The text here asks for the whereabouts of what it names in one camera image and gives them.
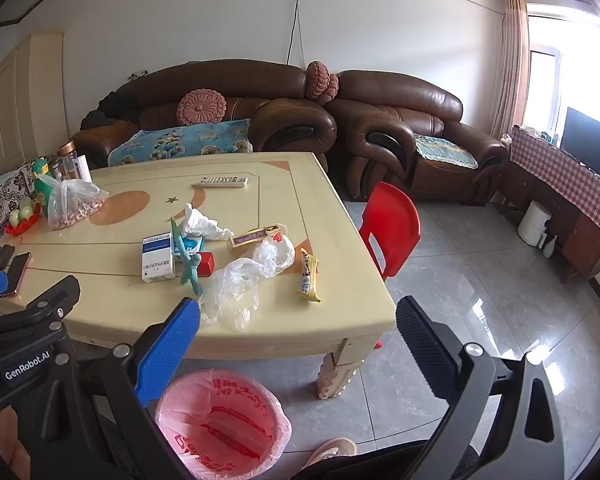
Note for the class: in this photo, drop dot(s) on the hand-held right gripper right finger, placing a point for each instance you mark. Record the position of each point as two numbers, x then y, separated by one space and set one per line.
430 347

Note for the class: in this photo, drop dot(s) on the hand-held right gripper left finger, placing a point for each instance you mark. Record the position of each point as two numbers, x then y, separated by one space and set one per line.
172 347

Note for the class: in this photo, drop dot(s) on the green plastic toy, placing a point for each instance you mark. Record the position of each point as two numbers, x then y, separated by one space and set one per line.
189 270

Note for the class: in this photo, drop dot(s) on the pink lined trash bin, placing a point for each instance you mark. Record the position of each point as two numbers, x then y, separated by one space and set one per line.
220 425

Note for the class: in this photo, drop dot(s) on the white blue medicine box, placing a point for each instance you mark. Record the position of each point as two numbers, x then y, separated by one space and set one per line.
157 257

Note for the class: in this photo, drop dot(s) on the clear plastic bag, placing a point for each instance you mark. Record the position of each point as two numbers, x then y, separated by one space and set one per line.
240 275

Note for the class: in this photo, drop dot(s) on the white tissue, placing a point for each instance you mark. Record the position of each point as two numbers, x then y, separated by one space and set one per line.
200 222

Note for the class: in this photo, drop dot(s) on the yellow snack wrapper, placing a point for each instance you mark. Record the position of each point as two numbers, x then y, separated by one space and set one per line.
307 275

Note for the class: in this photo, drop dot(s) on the person's left hand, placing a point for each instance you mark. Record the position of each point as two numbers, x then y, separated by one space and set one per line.
10 455

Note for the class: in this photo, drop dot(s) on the pink smartphone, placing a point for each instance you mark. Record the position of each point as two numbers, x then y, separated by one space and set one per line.
20 270

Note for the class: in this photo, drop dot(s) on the red fruit plate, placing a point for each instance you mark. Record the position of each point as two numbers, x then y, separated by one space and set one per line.
22 220

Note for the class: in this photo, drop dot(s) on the black white patterned cloth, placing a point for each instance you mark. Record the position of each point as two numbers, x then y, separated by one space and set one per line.
0 200

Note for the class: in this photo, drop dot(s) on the red block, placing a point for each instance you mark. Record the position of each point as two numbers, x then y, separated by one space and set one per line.
208 264

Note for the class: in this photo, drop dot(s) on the blue white cartoon box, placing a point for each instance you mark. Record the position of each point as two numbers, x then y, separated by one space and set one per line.
192 246

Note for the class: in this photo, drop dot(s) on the clear bag of peanuts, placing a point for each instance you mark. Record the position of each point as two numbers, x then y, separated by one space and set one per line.
72 205

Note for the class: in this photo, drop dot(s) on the green yellow bottle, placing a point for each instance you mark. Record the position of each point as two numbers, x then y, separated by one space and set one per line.
42 185

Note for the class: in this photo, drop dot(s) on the person's dark trouser leg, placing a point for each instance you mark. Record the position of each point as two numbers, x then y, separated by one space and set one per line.
380 465

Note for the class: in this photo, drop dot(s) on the red plastic chair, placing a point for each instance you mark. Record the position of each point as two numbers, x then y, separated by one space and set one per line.
390 220

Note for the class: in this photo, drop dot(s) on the red gold card box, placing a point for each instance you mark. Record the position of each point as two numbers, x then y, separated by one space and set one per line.
255 236

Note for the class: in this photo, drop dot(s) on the person's beige shoe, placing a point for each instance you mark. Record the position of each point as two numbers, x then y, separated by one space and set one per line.
330 450

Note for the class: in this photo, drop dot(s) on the white cup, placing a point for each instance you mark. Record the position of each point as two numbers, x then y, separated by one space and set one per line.
84 167

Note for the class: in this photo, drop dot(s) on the glass bottle copper lid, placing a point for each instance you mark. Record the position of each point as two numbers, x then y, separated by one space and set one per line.
69 160

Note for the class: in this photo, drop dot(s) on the white bottle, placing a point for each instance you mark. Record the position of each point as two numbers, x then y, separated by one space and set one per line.
550 247

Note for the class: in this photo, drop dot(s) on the white round appliance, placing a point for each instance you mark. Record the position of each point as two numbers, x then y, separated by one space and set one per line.
532 222

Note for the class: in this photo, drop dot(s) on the grey remote control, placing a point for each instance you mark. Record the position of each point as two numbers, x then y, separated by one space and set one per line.
220 181

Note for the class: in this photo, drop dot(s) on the cream door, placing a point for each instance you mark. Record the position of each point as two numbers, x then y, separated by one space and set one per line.
15 105

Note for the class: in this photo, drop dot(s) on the brown wooden cabinet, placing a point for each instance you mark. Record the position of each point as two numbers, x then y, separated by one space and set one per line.
580 240

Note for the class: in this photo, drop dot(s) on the teal seat cloth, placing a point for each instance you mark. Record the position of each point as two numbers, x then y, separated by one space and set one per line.
445 152

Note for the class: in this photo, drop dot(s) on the blue patterned cushion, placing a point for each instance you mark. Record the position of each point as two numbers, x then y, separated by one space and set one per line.
180 142

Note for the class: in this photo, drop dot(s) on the dark clothing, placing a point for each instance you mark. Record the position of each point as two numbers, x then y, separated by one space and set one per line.
107 110

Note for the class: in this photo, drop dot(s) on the red checkered cloth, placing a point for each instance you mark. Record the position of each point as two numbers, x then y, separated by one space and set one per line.
560 175

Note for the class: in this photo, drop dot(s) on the brown leather armchair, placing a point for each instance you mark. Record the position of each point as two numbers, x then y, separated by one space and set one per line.
405 110

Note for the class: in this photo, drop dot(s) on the pink round cushion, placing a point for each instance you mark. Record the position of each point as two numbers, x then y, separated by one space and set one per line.
320 80
201 107

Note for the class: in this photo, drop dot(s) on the black television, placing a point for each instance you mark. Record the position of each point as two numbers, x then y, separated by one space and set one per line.
592 145

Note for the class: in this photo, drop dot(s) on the brown leather sofa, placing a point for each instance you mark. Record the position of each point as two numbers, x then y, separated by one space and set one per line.
260 90

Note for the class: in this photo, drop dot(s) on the pink curtain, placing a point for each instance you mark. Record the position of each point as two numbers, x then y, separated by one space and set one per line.
510 60

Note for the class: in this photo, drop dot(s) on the window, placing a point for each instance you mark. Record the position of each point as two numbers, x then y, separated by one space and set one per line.
570 50

